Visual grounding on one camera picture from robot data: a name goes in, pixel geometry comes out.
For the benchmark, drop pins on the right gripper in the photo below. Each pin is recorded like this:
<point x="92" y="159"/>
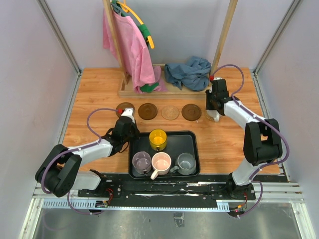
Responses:
<point x="209" y="93"/>

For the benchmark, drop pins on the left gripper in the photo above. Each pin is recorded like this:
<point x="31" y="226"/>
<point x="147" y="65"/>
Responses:
<point x="136" y="131"/>

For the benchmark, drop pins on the white cup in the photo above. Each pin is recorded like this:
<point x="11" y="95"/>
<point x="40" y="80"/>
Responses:
<point x="213" y="115"/>

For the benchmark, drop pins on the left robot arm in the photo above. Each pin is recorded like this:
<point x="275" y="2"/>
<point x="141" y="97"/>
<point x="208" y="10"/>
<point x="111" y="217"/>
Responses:
<point x="59" y="173"/>

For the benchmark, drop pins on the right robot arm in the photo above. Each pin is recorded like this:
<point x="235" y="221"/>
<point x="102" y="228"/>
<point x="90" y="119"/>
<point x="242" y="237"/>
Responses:
<point x="262" y="144"/>

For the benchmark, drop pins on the right woven rattan coaster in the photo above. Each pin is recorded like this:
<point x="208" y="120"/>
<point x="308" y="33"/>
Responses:
<point x="208" y="115"/>

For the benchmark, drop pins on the woven rattan coaster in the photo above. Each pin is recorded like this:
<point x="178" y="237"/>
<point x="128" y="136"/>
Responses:
<point x="170" y="112"/>
<point x="208" y="115"/>

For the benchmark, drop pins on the yellow cup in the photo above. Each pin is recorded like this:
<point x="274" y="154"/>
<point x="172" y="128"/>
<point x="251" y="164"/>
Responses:
<point x="158" y="140"/>

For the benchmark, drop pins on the purple cup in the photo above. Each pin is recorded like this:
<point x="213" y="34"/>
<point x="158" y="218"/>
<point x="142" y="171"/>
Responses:
<point x="142" y="162"/>

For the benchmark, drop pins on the left woven rattan coaster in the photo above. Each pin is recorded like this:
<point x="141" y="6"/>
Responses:
<point x="170" y="112"/>

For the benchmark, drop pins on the brown wooden saucer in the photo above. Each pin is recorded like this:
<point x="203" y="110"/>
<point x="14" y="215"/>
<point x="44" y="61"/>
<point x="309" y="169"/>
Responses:
<point x="147" y="111"/>
<point x="122" y="106"/>
<point x="191" y="112"/>

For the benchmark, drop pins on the blue crumpled cloth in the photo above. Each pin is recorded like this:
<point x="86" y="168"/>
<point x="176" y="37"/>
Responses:
<point x="193" y="74"/>

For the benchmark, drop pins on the wooden clothes rack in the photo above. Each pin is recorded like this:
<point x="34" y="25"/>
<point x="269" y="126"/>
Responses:
<point x="125" y="81"/>

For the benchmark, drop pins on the pink mug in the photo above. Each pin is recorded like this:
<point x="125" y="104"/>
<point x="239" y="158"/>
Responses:
<point x="161" y="163"/>

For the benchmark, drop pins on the green cloth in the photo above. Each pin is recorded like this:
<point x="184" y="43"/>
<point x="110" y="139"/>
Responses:
<point x="147" y="88"/>

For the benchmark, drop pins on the black plastic tray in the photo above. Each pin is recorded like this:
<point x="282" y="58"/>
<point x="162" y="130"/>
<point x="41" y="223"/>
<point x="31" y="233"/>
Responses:
<point x="178" y="142"/>

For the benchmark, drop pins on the grey mug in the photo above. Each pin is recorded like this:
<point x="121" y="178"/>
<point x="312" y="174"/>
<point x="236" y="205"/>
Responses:
<point x="185" y="164"/>

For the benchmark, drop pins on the pink shirt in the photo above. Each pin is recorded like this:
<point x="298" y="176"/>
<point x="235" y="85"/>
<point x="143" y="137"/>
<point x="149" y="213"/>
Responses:
<point x="137" y="59"/>

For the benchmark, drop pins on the green clothes hanger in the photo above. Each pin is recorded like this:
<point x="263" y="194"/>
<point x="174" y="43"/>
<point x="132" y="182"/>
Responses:
<point x="142" y="27"/>

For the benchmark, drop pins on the yellow clothes hanger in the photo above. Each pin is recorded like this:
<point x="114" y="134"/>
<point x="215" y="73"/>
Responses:
<point x="125" y="7"/>

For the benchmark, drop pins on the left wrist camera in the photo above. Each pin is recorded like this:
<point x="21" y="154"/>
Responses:
<point x="129" y="112"/>

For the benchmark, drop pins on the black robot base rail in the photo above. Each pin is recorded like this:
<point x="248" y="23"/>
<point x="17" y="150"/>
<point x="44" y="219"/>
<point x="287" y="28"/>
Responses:
<point x="176" y="193"/>

